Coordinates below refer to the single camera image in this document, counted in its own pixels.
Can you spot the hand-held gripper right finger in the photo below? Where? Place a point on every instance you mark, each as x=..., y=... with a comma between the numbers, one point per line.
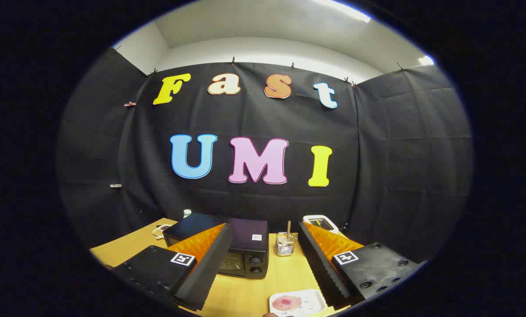
x=320, y=264

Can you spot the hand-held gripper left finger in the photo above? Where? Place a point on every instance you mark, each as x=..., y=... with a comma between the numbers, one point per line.
x=210, y=264

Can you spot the white square plate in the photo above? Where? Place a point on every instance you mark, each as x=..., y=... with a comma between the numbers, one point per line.
x=310, y=304

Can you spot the black toaster oven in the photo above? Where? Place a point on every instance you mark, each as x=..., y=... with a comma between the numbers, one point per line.
x=245, y=237

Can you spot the pink ham slice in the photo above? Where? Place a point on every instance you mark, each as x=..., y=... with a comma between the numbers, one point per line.
x=287, y=303

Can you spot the white bread toaster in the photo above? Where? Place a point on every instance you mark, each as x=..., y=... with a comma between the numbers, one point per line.
x=321, y=219

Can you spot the wooden stick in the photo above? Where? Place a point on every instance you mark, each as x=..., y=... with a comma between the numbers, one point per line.
x=288, y=228

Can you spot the small white dish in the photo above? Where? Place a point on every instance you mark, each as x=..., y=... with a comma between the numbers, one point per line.
x=161, y=231

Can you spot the black backdrop cloth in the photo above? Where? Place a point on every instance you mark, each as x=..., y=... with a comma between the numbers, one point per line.
x=377, y=176

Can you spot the ceiling light strip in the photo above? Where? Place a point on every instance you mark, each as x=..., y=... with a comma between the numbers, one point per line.
x=426, y=60

